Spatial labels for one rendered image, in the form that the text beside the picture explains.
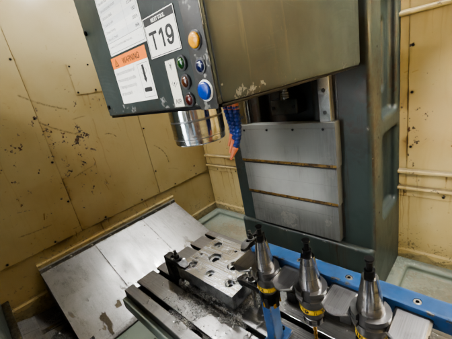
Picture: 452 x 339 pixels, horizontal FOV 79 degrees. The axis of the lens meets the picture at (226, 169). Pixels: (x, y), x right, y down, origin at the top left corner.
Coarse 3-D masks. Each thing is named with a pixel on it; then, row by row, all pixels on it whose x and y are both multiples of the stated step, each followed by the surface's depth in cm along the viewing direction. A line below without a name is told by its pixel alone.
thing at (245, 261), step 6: (246, 252) 69; (252, 252) 68; (240, 258) 67; (246, 258) 67; (252, 258) 66; (234, 264) 65; (240, 264) 65; (246, 264) 65; (240, 270) 63; (246, 270) 63
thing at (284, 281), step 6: (282, 270) 60; (288, 270) 60; (294, 270) 60; (276, 276) 59; (282, 276) 59; (288, 276) 58; (294, 276) 58; (276, 282) 57; (282, 282) 57; (288, 282) 57; (276, 288) 56; (282, 288) 56; (288, 288) 55; (294, 288) 55
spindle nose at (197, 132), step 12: (180, 120) 76; (192, 120) 76; (204, 120) 76; (216, 120) 78; (180, 132) 78; (192, 132) 77; (204, 132) 77; (216, 132) 79; (180, 144) 80; (192, 144) 78; (204, 144) 78
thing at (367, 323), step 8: (352, 304) 48; (352, 312) 46; (352, 320) 47; (360, 320) 46; (368, 320) 44; (376, 320) 44; (384, 320) 44; (368, 328) 45; (376, 328) 44; (384, 328) 44
